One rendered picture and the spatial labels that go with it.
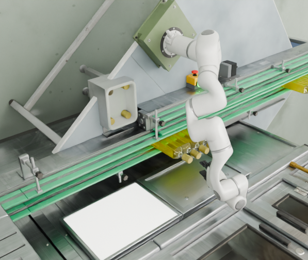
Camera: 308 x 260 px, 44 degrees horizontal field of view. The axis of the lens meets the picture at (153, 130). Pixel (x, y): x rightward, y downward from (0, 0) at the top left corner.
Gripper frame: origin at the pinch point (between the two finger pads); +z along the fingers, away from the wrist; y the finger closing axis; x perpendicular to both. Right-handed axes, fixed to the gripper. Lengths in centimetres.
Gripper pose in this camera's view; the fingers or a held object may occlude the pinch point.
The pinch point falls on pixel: (204, 168)
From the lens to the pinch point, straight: 180.6
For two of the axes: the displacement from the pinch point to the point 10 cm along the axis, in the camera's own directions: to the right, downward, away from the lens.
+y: -0.4, -8.7, -5.0
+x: -9.1, 2.4, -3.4
